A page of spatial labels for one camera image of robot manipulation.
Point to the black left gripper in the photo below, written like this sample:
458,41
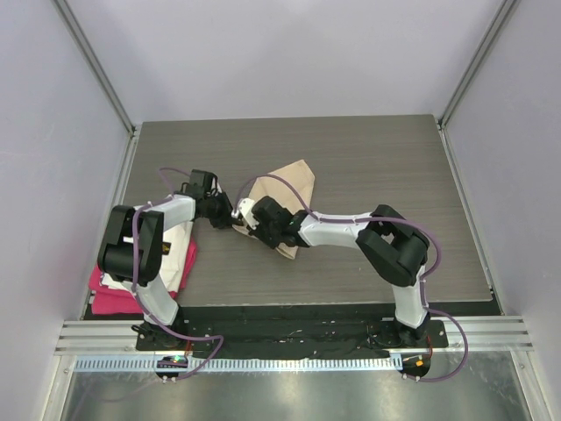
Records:
226,219

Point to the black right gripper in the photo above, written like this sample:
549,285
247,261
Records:
273,244

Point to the beige cloth napkin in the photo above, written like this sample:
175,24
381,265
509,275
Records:
291,186

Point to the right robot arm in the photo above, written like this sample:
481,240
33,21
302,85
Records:
397,251

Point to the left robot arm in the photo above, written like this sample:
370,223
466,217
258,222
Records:
131,251

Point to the white folded cloth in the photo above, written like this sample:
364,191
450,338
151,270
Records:
176,251

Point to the pink folded cloth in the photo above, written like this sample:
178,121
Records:
108,301

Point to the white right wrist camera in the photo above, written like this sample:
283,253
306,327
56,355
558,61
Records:
242,215

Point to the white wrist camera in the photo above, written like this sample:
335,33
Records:
216,189
242,215

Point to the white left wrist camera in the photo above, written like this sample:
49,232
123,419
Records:
216,189

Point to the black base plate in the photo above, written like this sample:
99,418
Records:
291,332

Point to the white slotted cable duct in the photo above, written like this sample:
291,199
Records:
175,363

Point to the aluminium frame post left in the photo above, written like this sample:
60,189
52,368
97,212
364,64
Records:
88,53

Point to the aluminium frame post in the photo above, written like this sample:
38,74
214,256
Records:
88,53
493,32

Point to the aluminium frame rail right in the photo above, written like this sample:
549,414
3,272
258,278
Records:
507,331

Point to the aluminium frame post right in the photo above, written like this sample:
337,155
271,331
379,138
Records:
493,32

